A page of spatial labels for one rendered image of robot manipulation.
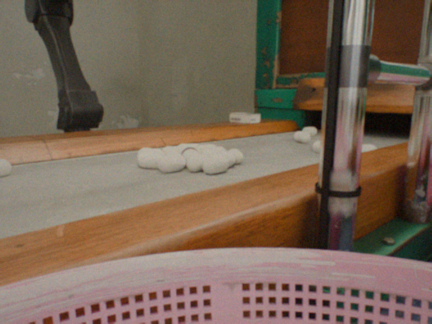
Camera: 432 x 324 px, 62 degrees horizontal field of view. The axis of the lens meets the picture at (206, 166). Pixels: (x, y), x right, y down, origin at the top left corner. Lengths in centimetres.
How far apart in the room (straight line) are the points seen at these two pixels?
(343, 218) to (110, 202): 18
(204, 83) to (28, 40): 109
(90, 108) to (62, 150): 32
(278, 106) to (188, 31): 155
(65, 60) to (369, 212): 72
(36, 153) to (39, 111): 201
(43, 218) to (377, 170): 26
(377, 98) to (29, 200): 62
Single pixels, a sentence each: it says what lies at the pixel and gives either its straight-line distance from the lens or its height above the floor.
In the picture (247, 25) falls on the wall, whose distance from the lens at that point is 207.
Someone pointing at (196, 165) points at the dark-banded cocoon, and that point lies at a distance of 39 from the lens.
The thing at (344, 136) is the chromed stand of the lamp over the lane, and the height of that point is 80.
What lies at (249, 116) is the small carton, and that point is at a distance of 77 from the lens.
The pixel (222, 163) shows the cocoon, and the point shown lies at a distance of 39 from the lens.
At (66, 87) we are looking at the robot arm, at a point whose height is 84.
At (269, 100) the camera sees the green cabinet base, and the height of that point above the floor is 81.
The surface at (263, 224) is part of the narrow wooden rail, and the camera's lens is 20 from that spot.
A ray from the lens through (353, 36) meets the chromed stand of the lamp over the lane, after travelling 21.
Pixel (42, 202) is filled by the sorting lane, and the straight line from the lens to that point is 32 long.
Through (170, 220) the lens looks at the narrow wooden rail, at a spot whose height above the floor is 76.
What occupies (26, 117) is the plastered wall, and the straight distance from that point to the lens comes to 249.
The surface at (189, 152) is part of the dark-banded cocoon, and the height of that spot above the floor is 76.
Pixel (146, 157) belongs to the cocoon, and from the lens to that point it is 42.
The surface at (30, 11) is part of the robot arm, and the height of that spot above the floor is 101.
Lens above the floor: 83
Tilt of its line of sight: 11 degrees down
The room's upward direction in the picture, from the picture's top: straight up
